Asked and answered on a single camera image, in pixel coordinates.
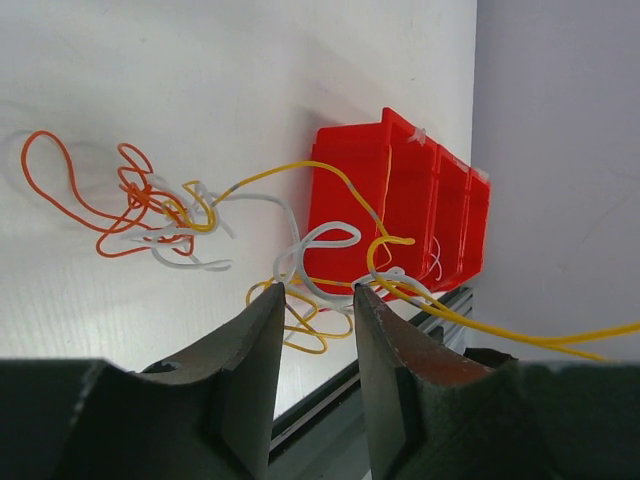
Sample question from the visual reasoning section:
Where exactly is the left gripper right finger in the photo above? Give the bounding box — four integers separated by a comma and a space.
352, 284, 640, 480

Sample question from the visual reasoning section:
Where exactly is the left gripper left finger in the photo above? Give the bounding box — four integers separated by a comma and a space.
1, 283, 285, 479

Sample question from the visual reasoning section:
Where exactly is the red three-compartment bin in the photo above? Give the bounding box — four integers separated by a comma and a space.
304, 107, 491, 294

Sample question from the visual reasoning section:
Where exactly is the white cable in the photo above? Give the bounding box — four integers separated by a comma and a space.
119, 174, 426, 314
428, 236, 445, 280

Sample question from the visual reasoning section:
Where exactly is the yellow cable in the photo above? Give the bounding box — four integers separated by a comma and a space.
380, 144, 394, 221
162, 159, 640, 362

